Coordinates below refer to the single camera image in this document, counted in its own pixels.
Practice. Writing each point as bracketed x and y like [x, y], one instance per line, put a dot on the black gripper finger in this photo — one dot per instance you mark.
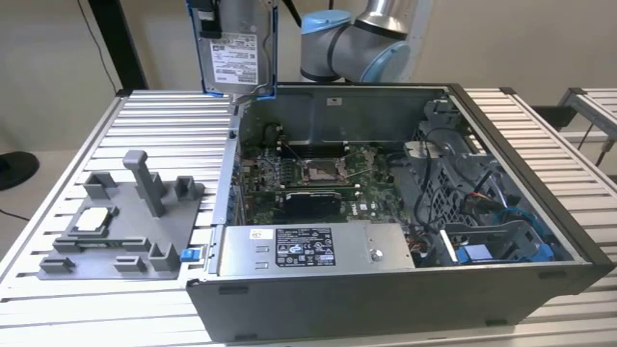
[211, 27]

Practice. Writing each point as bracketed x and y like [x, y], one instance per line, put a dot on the hard disk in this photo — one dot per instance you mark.
[242, 54]

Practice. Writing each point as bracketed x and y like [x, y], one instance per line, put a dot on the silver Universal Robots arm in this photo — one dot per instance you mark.
[338, 39]

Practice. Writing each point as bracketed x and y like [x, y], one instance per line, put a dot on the grey metal disk bay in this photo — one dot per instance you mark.
[448, 202]

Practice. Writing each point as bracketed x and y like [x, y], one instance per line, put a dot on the green motherboard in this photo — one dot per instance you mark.
[261, 173]

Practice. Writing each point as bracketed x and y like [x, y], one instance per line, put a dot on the CPU socket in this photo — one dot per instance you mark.
[322, 170]

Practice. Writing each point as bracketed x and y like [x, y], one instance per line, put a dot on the black graphics card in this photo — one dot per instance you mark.
[313, 206]

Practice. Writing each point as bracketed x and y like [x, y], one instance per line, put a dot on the black round stand foot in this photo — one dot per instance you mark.
[17, 170]

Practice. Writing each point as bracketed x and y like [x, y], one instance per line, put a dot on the silver CPU chip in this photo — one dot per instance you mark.
[95, 218]

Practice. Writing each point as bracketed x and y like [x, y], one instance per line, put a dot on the grey plastic parts rack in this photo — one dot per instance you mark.
[141, 231]

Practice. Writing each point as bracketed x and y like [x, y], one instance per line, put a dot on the grey power supply unit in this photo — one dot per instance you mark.
[242, 249]

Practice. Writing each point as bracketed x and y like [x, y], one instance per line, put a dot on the blue case latch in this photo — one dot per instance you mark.
[190, 255]

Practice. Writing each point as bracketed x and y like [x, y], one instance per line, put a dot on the aluminium side table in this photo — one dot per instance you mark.
[595, 105]

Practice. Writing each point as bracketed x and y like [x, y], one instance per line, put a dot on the black open PC case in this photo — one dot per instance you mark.
[386, 303]

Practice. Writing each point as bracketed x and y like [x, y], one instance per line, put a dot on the black vertical post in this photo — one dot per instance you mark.
[123, 43]

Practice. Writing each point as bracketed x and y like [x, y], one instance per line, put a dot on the white wall conduit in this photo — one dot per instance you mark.
[420, 36]

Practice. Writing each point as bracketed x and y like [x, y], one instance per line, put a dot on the black table bracket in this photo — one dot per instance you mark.
[555, 115]

